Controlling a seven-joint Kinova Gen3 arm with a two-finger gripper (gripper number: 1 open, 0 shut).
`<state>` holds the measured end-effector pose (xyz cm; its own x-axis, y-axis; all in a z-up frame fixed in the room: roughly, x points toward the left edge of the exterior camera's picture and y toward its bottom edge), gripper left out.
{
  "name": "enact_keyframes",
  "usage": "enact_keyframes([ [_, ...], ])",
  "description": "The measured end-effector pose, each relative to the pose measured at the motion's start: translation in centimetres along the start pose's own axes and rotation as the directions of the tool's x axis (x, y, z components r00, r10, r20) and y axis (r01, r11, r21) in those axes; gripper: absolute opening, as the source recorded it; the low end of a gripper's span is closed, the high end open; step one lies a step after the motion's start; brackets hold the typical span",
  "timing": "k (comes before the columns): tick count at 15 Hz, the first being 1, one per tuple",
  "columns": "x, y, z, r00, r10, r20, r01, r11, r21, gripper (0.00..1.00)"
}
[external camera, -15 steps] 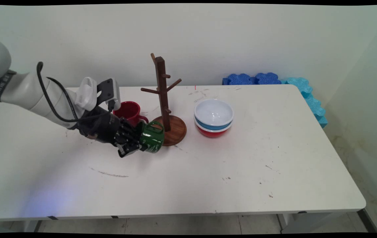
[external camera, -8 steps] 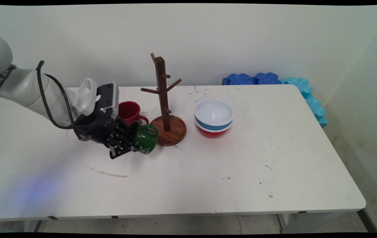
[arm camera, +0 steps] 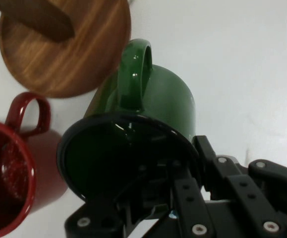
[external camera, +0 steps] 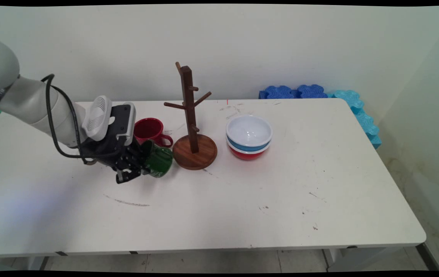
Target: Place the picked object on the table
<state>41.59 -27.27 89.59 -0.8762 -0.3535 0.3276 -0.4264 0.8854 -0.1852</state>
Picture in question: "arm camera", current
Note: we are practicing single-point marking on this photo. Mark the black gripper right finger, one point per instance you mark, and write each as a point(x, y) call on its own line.
point(245, 193)

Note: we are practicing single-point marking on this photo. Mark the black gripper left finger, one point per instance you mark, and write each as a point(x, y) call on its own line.
point(190, 210)

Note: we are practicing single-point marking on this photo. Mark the green mug with white lettering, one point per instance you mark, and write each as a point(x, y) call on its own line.
point(168, 99)

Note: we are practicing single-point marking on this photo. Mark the red mug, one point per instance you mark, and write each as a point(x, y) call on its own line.
point(46, 153)

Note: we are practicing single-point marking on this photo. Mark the wooden mug tree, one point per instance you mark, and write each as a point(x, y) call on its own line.
point(59, 69)

